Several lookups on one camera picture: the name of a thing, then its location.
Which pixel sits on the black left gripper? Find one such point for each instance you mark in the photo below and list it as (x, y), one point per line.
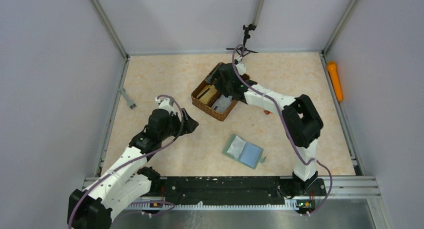
(185, 122)

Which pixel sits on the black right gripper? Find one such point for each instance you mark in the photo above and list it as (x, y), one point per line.
(218, 77)

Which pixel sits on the brown woven divided basket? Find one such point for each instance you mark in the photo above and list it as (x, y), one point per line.
(212, 98)

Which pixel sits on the green leather card holder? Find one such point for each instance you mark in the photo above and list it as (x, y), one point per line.
(243, 152)

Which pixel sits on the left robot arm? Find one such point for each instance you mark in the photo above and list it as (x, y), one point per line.
(99, 204)

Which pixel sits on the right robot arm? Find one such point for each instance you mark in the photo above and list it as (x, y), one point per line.
(299, 117)

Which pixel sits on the yellow item in basket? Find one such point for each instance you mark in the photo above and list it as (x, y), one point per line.
(206, 94)

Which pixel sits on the grey small tool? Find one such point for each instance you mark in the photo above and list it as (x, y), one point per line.
(130, 102)

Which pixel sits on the black mini tripod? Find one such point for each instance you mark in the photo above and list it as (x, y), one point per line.
(245, 51)

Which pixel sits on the grey pole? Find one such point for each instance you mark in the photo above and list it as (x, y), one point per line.
(257, 12)

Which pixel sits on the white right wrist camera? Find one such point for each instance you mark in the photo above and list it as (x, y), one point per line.
(241, 68)

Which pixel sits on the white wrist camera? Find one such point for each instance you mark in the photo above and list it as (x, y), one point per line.
(241, 68)
(166, 103)

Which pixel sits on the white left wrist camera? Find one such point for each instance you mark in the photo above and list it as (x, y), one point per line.
(166, 103)

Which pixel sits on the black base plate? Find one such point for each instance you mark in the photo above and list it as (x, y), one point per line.
(232, 190)

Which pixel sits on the orange cylindrical handle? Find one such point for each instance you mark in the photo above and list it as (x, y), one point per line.
(333, 74)

